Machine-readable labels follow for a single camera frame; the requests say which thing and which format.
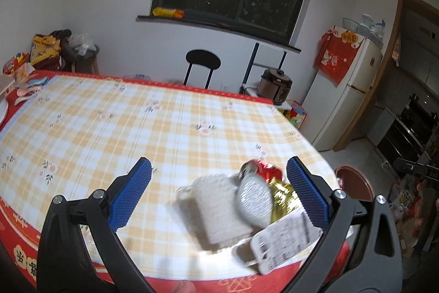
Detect orange red snack bag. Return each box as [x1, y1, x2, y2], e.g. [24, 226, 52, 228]
[3, 53, 30, 74]

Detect yellow checked tablecloth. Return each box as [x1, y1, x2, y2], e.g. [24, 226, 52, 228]
[0, 75, 338, 281]

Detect red printed tablecloth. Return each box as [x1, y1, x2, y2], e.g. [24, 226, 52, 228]
[0, 70, 354, 293]

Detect dark red bag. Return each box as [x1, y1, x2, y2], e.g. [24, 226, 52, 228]
[36, 56, 67, 71]

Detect yellow paper bag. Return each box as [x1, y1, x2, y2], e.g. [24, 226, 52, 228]
[30, 34, 62, 65]

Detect red drink can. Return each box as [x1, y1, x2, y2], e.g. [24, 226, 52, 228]
[239, 159, 285, 184]

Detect white foam net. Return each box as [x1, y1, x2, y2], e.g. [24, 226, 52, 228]
[176, 174, 252, 250]

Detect white fridge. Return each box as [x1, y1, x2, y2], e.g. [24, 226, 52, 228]
[302, 27, 384, 152]

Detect hanging door ornament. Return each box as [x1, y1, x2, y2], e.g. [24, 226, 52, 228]
[392, 34, 403, 66]

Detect brown pressure cooker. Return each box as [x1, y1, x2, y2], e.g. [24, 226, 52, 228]
[258, 69, 293, 105]

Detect brown plastic bin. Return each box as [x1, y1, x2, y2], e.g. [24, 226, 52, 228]
[335, 167, 372, 202]

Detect yellow snack packet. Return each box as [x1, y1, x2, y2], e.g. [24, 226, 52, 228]
[153, 7, 185, 19]

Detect clear crumpled plastic bag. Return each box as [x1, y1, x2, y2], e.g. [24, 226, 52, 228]
[69, 33, 95, 57]

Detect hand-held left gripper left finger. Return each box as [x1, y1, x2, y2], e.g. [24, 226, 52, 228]
[37, 157, 152, 293]

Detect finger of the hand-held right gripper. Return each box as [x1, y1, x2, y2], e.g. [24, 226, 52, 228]
[394, 158, 439, 180]

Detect wooden stool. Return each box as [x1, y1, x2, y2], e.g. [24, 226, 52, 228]
[70, 45, 100, 74]

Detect pink blue cloths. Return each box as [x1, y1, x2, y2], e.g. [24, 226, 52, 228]
[15, 77, 49, 105]

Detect gold foil wrapper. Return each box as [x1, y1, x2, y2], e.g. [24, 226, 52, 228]
[266, 178, 304, 225]

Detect white printed packet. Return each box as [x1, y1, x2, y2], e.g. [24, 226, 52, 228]
[250, 211, 323, 276]

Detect black windowsill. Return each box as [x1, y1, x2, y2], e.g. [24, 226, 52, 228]
[137, 14, 302, 52]

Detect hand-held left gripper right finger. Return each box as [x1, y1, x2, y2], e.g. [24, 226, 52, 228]
[287, 157, 403, 293]

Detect wooden door frame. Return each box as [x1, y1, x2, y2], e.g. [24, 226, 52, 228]
[334, 0, 439, 152]

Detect colourful packets pile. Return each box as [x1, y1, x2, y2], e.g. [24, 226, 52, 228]
[389, 173, 429, 256]

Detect black round-back chair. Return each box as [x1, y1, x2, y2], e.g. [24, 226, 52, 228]
[183, 50, 220, 89]

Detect clear containers on fridge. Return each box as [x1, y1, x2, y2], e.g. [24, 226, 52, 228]
[342, 14, 386, 50]

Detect red printed cloth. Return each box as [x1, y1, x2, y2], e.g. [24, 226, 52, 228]
[314, 26, 364, 85]

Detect black built-in oven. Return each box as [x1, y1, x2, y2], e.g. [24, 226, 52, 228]
[377, 94, 436, 170]

